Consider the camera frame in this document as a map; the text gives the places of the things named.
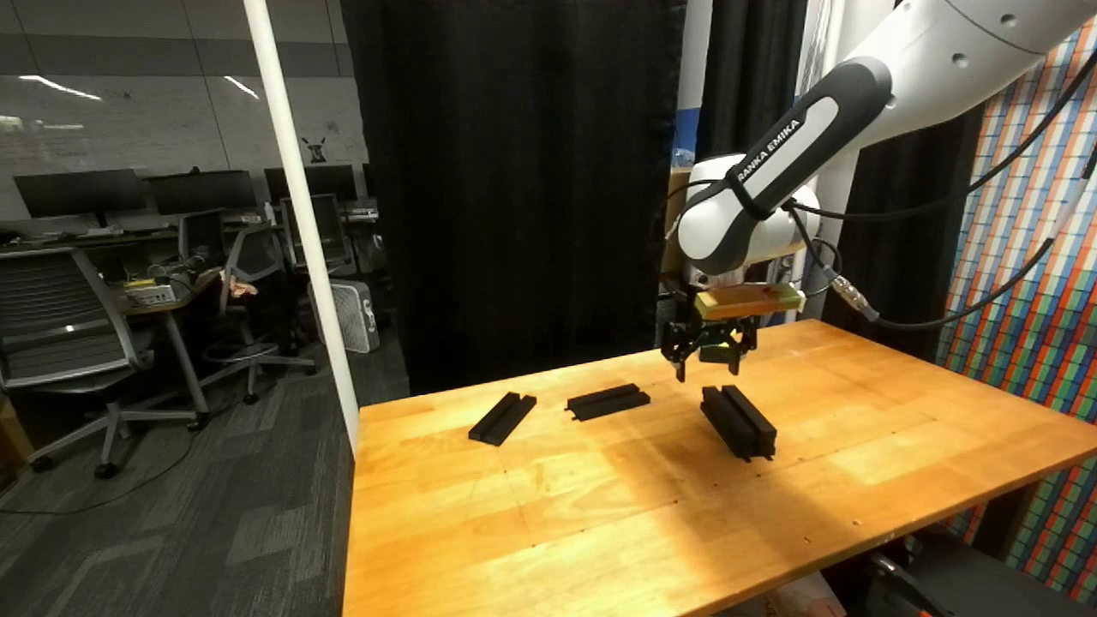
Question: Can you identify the black curtain beside patterned panel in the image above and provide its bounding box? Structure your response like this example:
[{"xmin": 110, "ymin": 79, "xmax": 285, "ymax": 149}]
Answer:
[{"xmin": 823, "ymin": 113, "xmax": 987, "ymax": 363}]

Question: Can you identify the white vertical frame post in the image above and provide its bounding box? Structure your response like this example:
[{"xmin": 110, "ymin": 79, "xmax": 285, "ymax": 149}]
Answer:
[{"xmin": 237, "ymin": 0, "xmax": 362, "ymax": 457}]

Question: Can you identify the black grooved plastic block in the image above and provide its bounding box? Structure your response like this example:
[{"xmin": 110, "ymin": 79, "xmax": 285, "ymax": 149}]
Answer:
[
  {"xmin": 466, "ymin": 387, "xmax": 541, "ymax": 450},
  {"xmin": 699, "ymin": 379, "xmax": 782, "ymax": 450},
  {"xmin": 703, "ymin": 397, "xmax": 782, "ymax": 457},
  {"xmin": 566, "ymin": 379, "xmax": 656, "ymax": 424},
  {"xmin": 703, "ymin": 405, "xmax": 782, "ymax": 463}
]

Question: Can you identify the thick black cable with connector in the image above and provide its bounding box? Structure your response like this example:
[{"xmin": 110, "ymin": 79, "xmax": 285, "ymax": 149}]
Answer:
[{"xmin": 782, "ymin": 45, "xmax": 1097, "ymax": 336}]

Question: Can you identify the grey mesh office chair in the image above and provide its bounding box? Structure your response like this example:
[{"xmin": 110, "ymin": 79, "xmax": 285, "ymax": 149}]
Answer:
[{"xmin": 0, "ymin": 239, "xmax": 210, "ymax": 480}]

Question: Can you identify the black padded chair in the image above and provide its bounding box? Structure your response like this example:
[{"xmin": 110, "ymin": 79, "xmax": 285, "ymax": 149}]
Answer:
[{"xmin": 859, "ymin": 531, "xmax": 1097, "ymax": 617}]

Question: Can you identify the dark office chair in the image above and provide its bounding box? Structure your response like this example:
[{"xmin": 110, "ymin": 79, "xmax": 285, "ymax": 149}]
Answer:
[{"xmin": 200, "ymin": 221, "xmax": 322, "ymax": 405}]

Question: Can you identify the white computer tower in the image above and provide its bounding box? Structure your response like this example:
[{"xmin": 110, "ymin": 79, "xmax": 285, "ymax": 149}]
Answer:
[{"xmin": 329, "ymin": 277, "xmax": 383, "ymax": 357}]

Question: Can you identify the amber wrist camera box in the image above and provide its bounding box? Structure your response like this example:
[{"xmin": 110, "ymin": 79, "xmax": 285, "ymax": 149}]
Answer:
[{"xmin": 693, "ymin": 281, "xmax": 805, "ymax": 326}]

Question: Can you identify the narrow black curtain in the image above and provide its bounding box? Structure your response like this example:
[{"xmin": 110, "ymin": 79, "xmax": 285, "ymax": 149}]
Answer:
[{"xmin": 695, "ymin": 0, "xmax": 808, "ymax": 166}]

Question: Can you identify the blue wall sign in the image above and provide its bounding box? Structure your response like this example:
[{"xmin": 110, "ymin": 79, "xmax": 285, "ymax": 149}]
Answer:
[{"xmin": 664, "ymin": 106, "xmax": 703, "ymax": 169}]

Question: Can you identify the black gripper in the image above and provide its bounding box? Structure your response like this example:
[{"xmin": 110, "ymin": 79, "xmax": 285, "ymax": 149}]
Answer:
[{"xmin": 659, "ymin": 293, "xmax": 765, "ymax": 384}]

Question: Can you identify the multicoloured patterned wall panel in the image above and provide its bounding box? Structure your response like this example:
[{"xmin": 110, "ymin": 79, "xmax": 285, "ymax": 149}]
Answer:
[{"xmin": 936, "ymin": 21, "xmax": 1097, "ymax": 610}]

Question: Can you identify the wide black curtain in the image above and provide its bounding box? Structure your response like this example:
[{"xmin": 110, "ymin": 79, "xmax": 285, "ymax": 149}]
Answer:
[{"xmin": 338, "ymin": 0, "xmax": 688, "ymax": 397}]

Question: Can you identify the black computer monitor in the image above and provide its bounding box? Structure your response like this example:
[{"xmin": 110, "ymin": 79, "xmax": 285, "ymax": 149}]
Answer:
[
  {"xmin": 9, "ymin": 169, "xmax": 146, "ymax": 224},
  {"xmin": 144, "ymin": 169, "xmax": 263, "ymax": 216},
  {"xmin": 263, "ymin": 161, "xmax": 359, "ymax": 207}
]

